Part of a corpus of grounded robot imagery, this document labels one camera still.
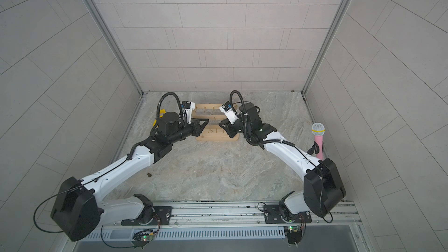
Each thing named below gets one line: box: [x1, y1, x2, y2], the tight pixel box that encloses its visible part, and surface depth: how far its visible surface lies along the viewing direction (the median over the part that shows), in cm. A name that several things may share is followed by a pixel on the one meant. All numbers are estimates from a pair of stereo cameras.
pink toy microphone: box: [311, 122, 326, 161], surface depth 70 cm
